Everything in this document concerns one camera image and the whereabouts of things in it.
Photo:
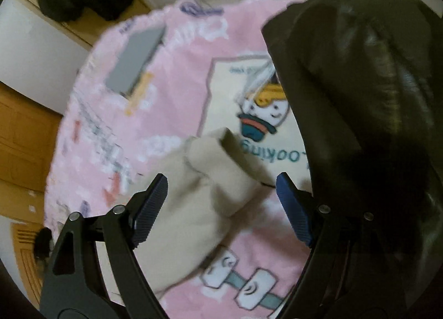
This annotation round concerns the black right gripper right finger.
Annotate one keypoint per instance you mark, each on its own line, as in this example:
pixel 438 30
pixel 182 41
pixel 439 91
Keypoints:
pixel 316 293

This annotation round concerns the dark olive garment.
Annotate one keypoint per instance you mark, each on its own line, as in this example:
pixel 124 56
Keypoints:
pixel 363 79

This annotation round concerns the grey laptop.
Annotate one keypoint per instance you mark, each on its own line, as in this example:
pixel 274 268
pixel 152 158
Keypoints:
pixel 138 52

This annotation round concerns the beige zip hoodie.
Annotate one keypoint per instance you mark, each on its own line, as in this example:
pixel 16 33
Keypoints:
pixel 209 181

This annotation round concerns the pink patterned bed blanket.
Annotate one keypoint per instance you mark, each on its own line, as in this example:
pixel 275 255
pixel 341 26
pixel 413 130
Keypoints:
pixel 210 71

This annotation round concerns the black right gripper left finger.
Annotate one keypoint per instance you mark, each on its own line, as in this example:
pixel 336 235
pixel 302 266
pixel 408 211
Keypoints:
pixel 93 272

